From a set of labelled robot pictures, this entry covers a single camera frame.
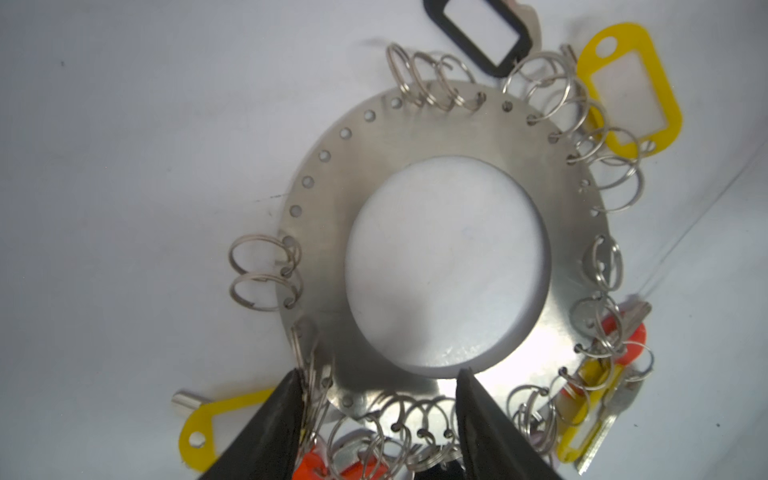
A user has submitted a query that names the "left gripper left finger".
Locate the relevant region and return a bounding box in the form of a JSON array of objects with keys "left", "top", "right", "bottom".
[{"left": 201, "top": 369, "right": 305, "bottom": 480}]

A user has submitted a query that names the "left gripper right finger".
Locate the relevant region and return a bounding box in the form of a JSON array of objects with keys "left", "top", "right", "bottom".
[{"left": 455, "top": 369, "right": 559, "bottom": 480}]

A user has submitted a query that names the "round steel key organizer disc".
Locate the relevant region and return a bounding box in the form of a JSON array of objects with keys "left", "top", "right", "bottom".
[{"left": 227, "top": 43, "right": 656, "bottom": 480}]

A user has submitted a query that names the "yellow key tag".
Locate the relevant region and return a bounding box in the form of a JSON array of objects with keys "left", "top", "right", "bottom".
[
  {"left": 171, "top": 388, "right": 274, "bottom": 473},
  {"left": 577, "top": 22, "right": 683, "bottom": 158}
]

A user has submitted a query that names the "silver key with yellow tag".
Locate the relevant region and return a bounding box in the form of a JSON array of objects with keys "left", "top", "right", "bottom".
[{"left": 555, "top": 360, "right": 645, "bottom": 474}]

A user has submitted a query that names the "red capped key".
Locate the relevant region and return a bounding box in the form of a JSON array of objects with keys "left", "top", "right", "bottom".
[{"left": 601, "top": 301, "right": 652, "bottom": 366}]

